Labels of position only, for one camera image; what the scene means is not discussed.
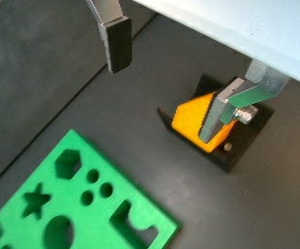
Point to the black curved fixture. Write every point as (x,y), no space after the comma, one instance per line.
(242,135)

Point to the orange three prong object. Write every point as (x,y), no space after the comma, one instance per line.
(187,122)

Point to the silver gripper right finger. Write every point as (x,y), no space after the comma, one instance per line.
(233,101)

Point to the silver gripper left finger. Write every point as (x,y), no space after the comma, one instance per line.
(115,32)

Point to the green shape sorter block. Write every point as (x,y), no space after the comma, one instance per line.
(79,204)

